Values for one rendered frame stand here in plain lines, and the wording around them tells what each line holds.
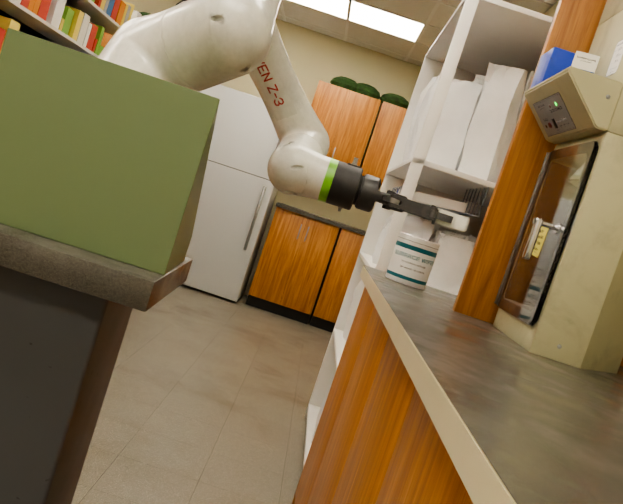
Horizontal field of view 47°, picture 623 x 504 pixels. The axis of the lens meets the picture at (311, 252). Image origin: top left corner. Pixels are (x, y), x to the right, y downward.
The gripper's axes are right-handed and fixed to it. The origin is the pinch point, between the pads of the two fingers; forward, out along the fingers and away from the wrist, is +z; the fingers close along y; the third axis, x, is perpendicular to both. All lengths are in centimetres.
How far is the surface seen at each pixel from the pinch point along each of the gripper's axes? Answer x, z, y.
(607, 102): -31.7, 21.2, -4.6
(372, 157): -45, -1, 517
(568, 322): 12.5, 28.5, -4.9
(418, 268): 15, 6, 66
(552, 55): -43.0, 12.6, 16.6
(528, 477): 20, -3, -95
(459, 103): -47, 11, 135
